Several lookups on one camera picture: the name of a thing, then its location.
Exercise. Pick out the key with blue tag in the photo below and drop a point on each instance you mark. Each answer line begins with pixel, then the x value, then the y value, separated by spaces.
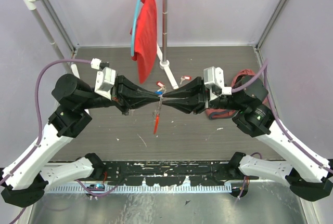
pixel 160 93

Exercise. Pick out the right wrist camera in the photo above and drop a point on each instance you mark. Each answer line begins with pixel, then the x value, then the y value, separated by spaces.
pixel 213 79

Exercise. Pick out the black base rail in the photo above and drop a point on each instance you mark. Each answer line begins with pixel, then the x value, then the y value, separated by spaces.
pixel 167 173

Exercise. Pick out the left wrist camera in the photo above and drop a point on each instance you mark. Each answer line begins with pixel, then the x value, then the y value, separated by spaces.
pixel 105 81

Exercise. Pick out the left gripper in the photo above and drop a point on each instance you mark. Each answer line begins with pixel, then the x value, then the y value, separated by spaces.
pixel 126 95

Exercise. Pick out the far key with red tag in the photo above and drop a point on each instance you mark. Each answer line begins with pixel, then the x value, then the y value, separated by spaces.
pixel 185 78

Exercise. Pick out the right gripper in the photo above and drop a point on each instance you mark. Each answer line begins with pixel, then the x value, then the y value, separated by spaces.
pixel 196 96

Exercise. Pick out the blue hanger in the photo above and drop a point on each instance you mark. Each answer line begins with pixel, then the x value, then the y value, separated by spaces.
pixel 134 26

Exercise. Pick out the red shirt on hanger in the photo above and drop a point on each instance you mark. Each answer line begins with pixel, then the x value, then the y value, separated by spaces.
pixel 146 39

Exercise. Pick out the clothes rack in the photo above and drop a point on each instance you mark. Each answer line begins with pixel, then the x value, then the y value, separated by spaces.
pixel 102 23

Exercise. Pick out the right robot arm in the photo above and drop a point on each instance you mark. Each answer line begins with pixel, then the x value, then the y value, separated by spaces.
pixel 304 172

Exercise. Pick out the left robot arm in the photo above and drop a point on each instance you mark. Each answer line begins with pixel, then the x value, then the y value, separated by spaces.
pixel 26 180

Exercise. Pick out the keyring with red tag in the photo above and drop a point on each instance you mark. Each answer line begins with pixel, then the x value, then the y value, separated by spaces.
pixel 156 115

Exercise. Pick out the key with red tag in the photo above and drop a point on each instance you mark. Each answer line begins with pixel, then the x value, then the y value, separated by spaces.
pixel 185 78
pixel 162 87

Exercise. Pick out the crumpled red shirt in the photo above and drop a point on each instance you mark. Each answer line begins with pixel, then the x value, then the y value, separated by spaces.
pixel 221 112

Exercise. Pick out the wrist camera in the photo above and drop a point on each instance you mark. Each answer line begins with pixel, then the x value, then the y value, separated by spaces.
pixel 213 79
pixel 105 81

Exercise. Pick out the grey cable duct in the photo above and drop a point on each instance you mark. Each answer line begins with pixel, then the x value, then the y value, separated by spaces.
pixel 184 188

